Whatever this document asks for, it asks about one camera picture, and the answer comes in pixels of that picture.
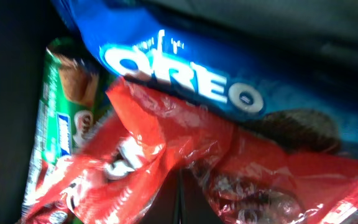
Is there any blue Oreo cookie pack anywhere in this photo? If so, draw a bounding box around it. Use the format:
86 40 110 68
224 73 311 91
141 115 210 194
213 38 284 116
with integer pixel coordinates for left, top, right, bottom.
54 0 358 159

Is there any red Hacks candy bag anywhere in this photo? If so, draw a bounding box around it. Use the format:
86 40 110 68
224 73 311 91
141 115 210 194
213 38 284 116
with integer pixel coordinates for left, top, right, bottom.
22 78 358 223

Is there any green red candy bar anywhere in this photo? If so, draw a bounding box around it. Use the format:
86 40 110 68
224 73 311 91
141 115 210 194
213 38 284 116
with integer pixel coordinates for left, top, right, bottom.
21 37 114 215

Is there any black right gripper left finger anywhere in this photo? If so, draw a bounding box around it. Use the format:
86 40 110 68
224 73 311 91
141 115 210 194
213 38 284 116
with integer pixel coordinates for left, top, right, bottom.
138 170 180 224

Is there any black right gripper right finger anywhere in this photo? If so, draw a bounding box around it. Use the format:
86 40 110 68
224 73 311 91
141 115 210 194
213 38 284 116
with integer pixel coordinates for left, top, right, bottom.
181 170 221 224

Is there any dark green gift box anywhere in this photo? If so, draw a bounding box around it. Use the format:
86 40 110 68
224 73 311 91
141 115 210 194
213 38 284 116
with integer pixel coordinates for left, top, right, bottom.
0 0 358 223

